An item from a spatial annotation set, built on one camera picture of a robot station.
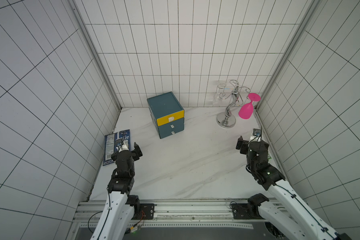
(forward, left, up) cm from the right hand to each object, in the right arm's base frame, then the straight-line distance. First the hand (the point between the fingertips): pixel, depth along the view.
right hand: (244, 137), depth 77 cm
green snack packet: (0, -22, -21) cm, 31 cm away
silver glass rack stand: (+28, +3, -21) cm, 35 cm away
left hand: (-7, +63, -5) cm, 63 cm away
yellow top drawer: (+12, +41, -1) cm, 42 cm away
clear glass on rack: (+27, +11, +7) cm, 30 cm away
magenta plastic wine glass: (+22, -7, -3) cm, 23 cm away
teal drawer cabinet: (+13, +42, +1) cm, 45 cm away
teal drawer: (+13, +42, -9) cm, 44 cm away
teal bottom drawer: (+13, +41, -16) cm, 46 cm away
